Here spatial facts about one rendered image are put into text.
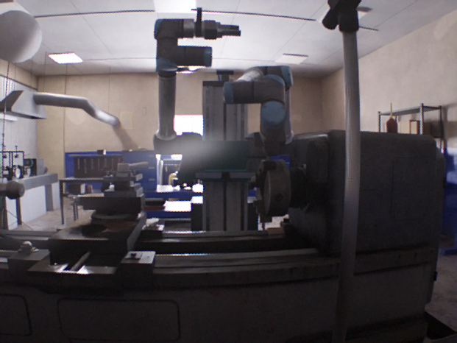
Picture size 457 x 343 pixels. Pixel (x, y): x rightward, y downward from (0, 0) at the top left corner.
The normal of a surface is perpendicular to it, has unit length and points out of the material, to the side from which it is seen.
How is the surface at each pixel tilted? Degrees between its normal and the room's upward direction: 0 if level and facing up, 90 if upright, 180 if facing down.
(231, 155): 90
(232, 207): 90
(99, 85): 90
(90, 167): 90
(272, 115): 74
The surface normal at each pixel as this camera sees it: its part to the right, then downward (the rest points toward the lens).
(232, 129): 0.04, 0.07
